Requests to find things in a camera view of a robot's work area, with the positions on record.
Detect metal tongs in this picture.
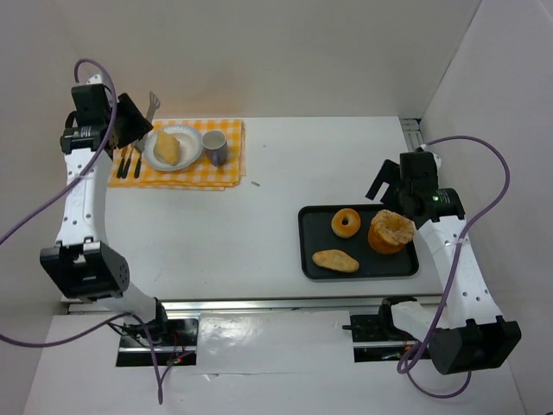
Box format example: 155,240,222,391
133,91,161,154

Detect triangular bread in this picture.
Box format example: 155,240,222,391
154,130,181,166

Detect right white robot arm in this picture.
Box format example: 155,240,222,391
366,151,522,374

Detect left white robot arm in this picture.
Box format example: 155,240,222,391
40,82,169,344

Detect oval bread roll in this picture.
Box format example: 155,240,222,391
312,249,359,273

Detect tall round brioche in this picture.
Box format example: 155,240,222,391
368,209,416,255

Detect yellow checkered cloth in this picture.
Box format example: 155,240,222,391
108,118,246,190

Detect white plate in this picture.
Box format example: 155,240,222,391
143,125,203,171

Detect purple mug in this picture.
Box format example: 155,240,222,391
201,131,228,167

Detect black-handled knife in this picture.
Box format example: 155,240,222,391
116,145,130,178

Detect black-handled fork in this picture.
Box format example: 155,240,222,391
121,147,135,178

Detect ring donut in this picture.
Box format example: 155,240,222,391
331,208,361,239

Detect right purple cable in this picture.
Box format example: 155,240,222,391
396,135,512,399

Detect purple cable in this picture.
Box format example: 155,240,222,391
396,135,512,399
0,59,174,405

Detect aluminium rail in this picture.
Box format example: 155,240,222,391
67,295,437,314

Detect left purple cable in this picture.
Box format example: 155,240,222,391
0,59,174,405

